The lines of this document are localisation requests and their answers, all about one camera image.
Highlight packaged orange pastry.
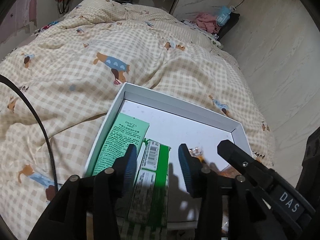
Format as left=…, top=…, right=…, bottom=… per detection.
left=189, top=147, right=240, bottom=178

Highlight mint green cream tube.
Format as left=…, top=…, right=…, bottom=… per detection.
left=92, top=113, right=150, bottom=176

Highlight green white snack pack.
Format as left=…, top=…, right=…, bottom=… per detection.
left=119, top=138, right=171, bottom=239

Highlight white shallow cardboard box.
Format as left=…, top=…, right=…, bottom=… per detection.
left=83, top=83, right=252, bottom=230

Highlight cream checkered dog quilt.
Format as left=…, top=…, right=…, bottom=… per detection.
left=1, top=0, right=275, bottom=239

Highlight pink clothes pile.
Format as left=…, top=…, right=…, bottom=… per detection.
left=193, top=12, right=221, bottom=34

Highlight light blue tissue pack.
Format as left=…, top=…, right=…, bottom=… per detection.
left=216, top=6, right=232, bottom=27

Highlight pink curtain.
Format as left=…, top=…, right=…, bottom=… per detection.
left=1, top=0, right=37, bottom=43

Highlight right gripper camera mount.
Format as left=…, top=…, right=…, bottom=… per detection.
left=294, top=127, right=320, bottom=193

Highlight black cable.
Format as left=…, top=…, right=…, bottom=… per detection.
left=0, top=74, right=60, bottom=193

